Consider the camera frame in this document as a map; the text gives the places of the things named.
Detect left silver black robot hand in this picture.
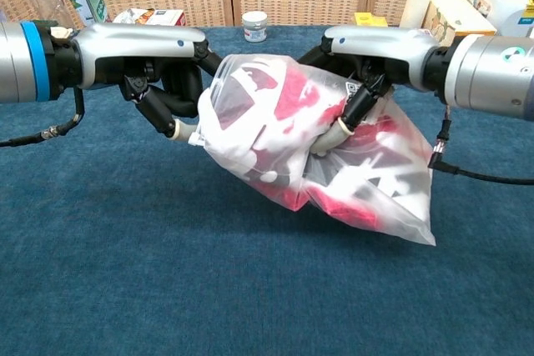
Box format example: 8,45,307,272
70,23,224,144

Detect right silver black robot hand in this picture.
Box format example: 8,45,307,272
298,24,439,157

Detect red white black garment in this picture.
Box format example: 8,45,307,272
199,59,431,228

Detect clear plastic zip bag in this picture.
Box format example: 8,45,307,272
187,54,437,248

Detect white printed food package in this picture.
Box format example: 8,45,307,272
112,8,155,26

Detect yellow block with holes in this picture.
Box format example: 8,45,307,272
353,12,390,28

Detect red white carton box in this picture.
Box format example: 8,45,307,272
144,9,187,28

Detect white paper roll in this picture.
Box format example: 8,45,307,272
399,0,435,31

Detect white green canister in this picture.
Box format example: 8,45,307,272
63,0,113,28

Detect yellow beige tissue box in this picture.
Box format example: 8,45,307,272
421,0,497,38

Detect small white jar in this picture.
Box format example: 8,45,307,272
241,11,269,43

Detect blue table carpet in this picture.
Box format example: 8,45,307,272
0,25,534,356

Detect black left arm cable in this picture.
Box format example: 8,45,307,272
0,88,87,148

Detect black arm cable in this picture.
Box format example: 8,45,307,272
0,88,87,148
429,105,534,185

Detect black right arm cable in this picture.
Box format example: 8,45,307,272
429,105,534,185

